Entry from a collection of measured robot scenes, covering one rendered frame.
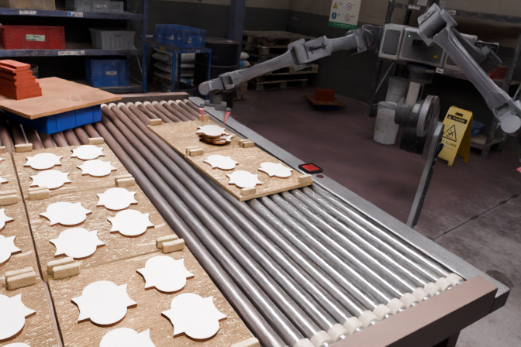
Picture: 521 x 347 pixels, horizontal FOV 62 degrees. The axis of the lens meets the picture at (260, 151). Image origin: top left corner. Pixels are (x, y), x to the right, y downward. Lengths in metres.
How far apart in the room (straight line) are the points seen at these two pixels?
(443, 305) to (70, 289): 0.89
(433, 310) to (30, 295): 0.94
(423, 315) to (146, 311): 0.64
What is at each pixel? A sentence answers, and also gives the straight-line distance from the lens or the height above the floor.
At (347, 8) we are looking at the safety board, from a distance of 7.54.
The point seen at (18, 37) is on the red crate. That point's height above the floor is 0.78.
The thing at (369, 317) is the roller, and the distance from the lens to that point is 1.14.
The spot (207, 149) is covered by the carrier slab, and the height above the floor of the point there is 0.94.
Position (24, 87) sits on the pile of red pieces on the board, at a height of 1.09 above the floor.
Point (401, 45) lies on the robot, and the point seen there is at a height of 1.44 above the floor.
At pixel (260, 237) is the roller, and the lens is 1.34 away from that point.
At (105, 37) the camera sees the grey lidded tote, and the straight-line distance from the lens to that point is 6.01.
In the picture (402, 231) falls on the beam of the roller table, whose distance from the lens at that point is 1.55.
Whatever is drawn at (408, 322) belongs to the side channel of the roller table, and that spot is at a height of 0.95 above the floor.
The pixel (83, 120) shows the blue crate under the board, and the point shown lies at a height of 0.95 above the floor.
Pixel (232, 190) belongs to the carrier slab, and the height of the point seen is 0.94.
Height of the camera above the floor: 1.63
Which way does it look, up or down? 21 degrees down
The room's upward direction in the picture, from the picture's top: 7 degrees clockwise
